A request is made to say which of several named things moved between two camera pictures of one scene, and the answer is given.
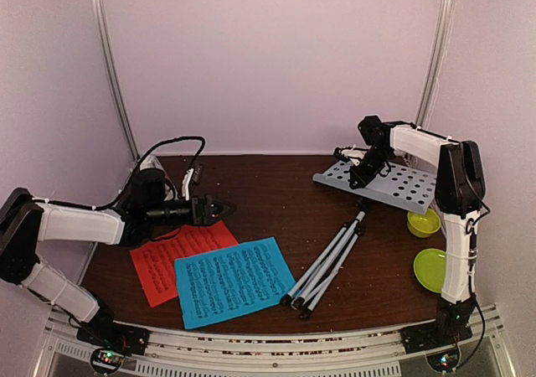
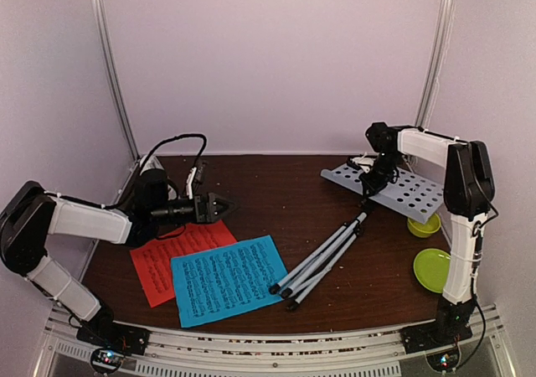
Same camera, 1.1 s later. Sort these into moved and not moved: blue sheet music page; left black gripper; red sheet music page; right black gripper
Moved: right black gripper
Not moved: red sheet music page; blue sheet music page; left black gripper
